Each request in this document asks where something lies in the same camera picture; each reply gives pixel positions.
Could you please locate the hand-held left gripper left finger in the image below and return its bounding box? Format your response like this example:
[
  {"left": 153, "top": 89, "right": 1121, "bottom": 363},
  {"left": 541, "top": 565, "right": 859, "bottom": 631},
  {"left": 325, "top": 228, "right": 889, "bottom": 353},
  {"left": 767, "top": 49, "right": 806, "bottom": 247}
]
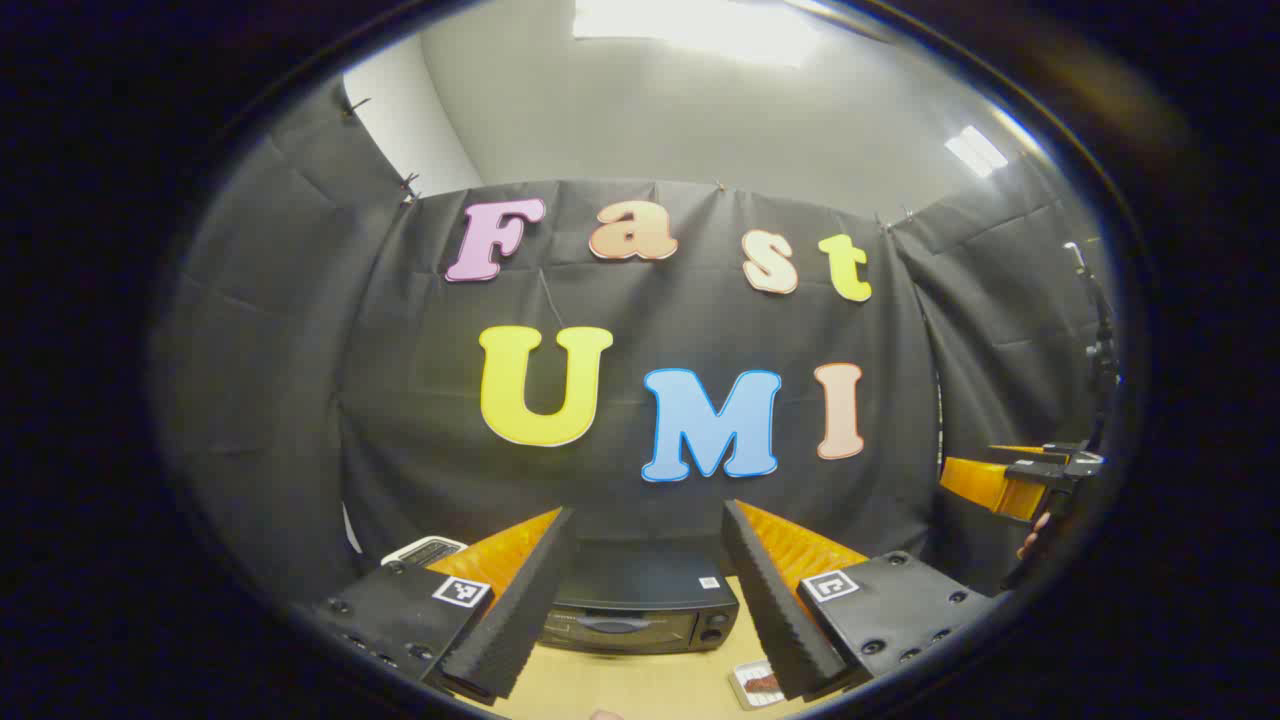
[{"left": 312, "top": 506, "right": 579, "bottom": 706}]

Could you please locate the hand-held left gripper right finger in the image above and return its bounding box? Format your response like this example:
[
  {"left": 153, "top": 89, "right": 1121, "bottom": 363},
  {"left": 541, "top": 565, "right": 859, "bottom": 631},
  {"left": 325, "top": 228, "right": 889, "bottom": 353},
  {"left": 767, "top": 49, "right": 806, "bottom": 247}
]
[{"left": 720, "top": 499, "right": 998, "bottom": 703}]

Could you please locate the black electric oven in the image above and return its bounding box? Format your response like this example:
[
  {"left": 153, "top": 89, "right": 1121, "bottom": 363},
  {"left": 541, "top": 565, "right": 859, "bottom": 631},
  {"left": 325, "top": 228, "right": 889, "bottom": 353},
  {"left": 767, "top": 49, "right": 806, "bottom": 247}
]
[{"left": 540, "top": 540, "right": 741, "bottom": 656}]

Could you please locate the small white ribbed dish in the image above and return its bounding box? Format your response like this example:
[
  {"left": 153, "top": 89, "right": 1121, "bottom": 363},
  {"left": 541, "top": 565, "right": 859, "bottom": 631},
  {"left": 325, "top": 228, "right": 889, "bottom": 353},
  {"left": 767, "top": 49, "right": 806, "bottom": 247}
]
[{"left": 729, "top": 659, "right": 793, "bottom": 712}]

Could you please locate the white toaster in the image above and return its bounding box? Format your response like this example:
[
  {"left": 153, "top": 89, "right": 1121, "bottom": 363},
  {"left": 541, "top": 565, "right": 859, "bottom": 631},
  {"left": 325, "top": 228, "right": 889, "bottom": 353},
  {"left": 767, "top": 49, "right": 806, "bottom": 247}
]
[{"left": 380, "top": 535, "right": 469, "bottom": 569}]

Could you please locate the black tripod stand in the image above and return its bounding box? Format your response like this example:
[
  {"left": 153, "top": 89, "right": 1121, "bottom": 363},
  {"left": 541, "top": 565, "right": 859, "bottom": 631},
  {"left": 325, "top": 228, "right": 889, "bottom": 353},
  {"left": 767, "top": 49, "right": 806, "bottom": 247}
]
[{"left": 1063, "top": 240, "right": 1122, "bottom": 451}]

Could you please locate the black backdrop cloth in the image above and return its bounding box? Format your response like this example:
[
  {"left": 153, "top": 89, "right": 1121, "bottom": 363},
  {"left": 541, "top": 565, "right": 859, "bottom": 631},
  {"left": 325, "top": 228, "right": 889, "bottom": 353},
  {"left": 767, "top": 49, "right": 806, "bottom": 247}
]
[{"left": 150, "top": 75, "right": 1126, "bottom": 601}]

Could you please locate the small ceiling light panel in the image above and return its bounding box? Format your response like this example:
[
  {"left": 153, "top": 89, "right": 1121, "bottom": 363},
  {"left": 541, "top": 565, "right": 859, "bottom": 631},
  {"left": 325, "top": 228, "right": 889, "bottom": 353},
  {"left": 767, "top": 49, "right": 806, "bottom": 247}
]
[{"left": 944, "top": 124, "right": 1010, "bottom": 180}]

